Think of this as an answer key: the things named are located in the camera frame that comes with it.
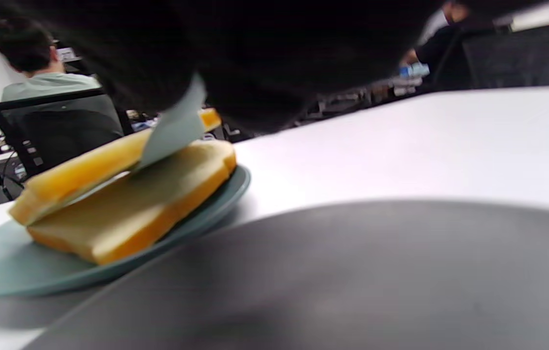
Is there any person's right hand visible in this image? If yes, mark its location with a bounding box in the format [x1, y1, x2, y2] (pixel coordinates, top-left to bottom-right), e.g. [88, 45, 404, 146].
[0, 0, 455, 134]

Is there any teal dessert spatula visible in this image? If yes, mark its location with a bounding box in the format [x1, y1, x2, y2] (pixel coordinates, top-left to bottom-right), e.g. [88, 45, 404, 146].
[131, 73, 207, 173]

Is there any white toast slice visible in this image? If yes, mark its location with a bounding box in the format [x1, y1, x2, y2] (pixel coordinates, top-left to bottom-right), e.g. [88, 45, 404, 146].
[9, 108, 222, 227]
[26, 140, 237, 265]

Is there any black mesh office chair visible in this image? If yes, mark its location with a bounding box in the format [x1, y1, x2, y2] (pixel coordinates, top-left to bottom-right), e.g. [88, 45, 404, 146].
[0, 89, 134, 178]

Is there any grey round plate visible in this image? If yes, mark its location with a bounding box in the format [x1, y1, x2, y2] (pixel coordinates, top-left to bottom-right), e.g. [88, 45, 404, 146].
[21, 199, 549, 350]

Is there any teal round plate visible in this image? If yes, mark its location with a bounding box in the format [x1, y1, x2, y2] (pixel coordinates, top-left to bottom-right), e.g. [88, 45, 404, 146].
[0, 165, 251, 298]

